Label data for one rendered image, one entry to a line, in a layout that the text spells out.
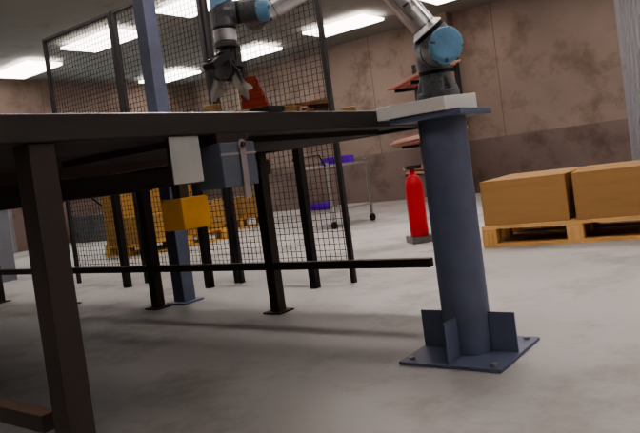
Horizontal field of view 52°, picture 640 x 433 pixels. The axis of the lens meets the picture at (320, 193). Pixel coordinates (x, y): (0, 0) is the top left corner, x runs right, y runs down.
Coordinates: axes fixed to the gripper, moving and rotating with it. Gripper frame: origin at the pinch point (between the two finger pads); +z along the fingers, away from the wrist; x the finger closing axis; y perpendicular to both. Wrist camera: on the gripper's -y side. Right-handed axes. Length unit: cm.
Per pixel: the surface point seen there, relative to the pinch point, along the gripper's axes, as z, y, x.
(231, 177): 24.2, -29.0, -22.7
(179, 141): 13.7, -43.2, -19.4
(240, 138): 13.6, -22.2, -21.6
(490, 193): 53, 303, 23
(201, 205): 30, -41, -22
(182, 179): 23, -44, -19
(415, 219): 72, 343, 104
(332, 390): 97, 13, -17
